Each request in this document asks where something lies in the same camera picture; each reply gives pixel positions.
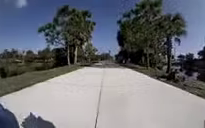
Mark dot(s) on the pale concrete path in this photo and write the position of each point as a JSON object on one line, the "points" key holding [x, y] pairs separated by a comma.
{"points": [[123, 96]]}

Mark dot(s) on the group of tall trees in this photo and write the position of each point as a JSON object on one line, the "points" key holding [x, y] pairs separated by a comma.
{"points": [[71, 30], [146, 33]]}

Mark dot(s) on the grass verge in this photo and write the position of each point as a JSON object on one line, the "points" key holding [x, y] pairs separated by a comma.
{"points": [[26, 78], [193, 85]]}

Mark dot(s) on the row of bushes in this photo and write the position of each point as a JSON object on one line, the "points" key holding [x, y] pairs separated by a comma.
{"points": [[20, 61]]}

